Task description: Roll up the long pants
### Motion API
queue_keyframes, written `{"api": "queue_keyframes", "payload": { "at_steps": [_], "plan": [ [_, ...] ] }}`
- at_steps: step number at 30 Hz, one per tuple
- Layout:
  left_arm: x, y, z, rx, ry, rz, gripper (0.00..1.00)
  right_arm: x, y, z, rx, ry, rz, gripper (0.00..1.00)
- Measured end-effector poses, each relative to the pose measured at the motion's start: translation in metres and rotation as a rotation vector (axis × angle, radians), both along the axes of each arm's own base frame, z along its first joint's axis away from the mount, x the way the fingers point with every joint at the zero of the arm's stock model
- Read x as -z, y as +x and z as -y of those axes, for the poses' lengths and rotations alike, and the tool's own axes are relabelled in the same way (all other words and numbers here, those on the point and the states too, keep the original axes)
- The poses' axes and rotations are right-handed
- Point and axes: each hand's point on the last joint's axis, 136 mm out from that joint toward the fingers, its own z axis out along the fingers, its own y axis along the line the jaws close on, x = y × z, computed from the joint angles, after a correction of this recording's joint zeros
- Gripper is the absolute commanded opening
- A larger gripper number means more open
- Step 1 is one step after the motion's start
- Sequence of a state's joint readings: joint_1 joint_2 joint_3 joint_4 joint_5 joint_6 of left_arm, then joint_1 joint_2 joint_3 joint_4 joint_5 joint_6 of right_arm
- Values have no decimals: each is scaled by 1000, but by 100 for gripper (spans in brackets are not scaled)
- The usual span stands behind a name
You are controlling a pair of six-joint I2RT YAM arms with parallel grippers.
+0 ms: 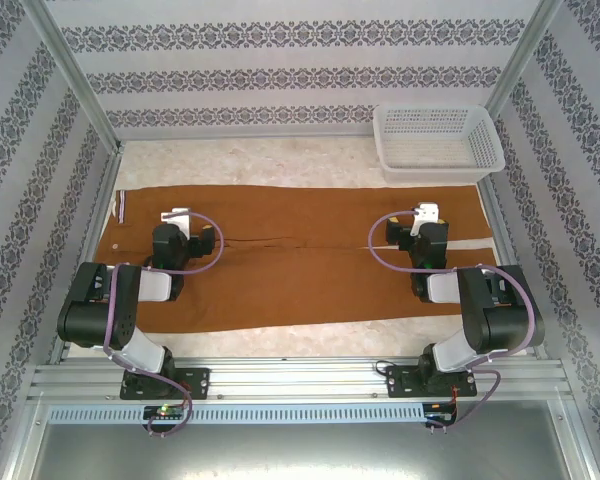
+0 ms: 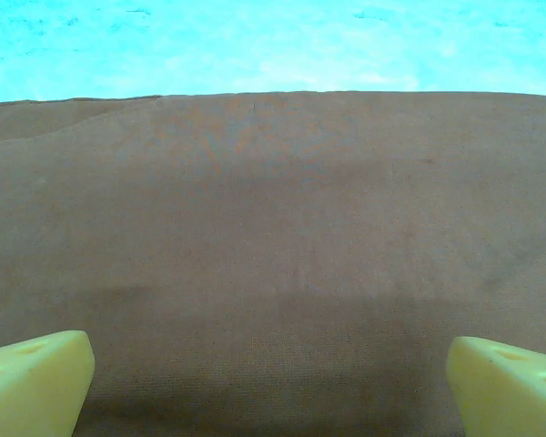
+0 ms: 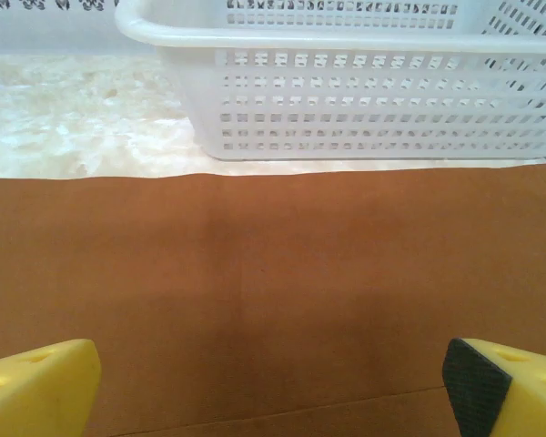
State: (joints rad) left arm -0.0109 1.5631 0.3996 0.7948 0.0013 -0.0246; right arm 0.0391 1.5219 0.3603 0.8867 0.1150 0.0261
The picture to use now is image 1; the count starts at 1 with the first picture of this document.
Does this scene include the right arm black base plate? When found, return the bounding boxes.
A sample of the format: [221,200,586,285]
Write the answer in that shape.
[384,364,479,400]

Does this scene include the slotted grey cable duct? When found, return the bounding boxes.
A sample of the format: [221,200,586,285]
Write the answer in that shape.
[46,403,427,425]

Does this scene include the aluminium mounting rail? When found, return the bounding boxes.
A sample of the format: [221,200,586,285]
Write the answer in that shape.
[27,355,575,402]

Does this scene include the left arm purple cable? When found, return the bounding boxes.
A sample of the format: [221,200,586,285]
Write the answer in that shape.
[101,211,225,439]

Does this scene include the white plastic mesh basket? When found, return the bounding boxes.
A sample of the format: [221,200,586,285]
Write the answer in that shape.
[372,104,507,184]

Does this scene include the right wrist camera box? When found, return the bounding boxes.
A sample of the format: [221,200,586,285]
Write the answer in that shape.
[411,201,441,237]

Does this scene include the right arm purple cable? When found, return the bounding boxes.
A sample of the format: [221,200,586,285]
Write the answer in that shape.
[368,210,537,432]

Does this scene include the aluminium frame post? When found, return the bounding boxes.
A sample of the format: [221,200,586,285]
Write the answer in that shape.
[483,0,565,122]
[28,0,125,153]

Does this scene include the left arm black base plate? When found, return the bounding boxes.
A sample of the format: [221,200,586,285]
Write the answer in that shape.
[119,366,213,402]

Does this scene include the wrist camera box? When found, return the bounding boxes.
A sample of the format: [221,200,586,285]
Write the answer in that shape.
[160,206,193,234]
[411,201,441,237]

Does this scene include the brown long pants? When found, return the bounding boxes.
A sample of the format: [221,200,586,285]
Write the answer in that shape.
[93,183,500,335]

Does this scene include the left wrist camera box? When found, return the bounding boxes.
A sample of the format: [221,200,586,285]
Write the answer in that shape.
[160,206,193,234]

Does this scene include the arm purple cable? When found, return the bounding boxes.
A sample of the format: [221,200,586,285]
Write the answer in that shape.
[101,211,225,439]
[368,210,537,432]

